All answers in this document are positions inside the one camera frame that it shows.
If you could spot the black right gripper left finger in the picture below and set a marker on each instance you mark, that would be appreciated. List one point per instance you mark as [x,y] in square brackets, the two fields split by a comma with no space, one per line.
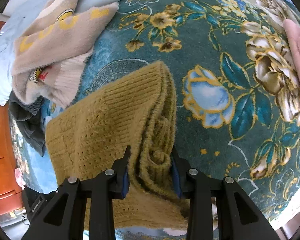
[61,214]

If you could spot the mustard yellow knit sweater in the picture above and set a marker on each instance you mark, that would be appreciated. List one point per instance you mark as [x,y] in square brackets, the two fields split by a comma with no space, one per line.
[137,110]

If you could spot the teal floral blanket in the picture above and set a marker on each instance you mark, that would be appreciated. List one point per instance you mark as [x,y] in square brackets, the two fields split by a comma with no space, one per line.
[238,114]

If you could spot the dark grey sweatshirt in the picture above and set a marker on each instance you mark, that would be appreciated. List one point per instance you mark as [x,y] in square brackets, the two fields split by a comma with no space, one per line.
[28,119]

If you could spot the orange wooden bedside cabinet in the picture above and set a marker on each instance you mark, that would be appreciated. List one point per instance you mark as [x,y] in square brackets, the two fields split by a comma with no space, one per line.
[10,191]

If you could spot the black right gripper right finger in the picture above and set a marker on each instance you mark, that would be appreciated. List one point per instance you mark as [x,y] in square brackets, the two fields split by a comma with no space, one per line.
[238,216]

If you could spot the beige fluffy sweater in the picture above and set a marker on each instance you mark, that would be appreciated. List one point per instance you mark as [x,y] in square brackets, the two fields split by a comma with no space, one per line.
[51,54]

